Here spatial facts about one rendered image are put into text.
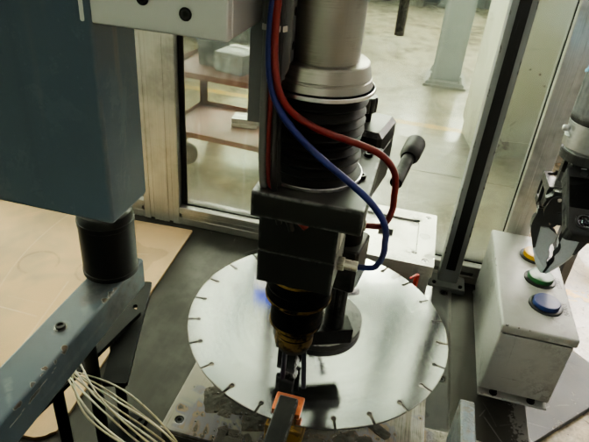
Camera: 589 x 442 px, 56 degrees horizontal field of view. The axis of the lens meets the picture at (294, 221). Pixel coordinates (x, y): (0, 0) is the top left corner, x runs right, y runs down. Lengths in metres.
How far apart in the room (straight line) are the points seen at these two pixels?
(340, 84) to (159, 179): 0.91
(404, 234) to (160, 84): 0.56
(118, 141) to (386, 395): 0.41
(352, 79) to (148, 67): 0.82
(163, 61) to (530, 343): 0.82
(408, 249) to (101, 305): 0.57
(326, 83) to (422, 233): 0.70
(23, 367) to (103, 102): 0.28
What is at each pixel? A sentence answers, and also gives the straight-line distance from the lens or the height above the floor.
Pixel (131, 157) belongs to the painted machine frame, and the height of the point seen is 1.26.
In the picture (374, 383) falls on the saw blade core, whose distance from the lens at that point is 0.66.
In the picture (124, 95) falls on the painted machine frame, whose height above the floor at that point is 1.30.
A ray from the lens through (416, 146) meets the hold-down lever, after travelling 0.55.
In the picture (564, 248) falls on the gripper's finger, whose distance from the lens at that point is 0.96.
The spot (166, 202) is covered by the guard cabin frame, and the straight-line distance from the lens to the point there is 1.26.
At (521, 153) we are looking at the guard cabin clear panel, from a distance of 1.09.
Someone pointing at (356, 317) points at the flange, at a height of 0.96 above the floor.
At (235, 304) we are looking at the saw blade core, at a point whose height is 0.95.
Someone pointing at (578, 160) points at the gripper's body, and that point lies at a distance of 0.89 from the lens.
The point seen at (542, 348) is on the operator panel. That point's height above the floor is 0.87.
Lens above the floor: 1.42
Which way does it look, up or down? 31 degrees down
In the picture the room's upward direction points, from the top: 5 degrees clockwise
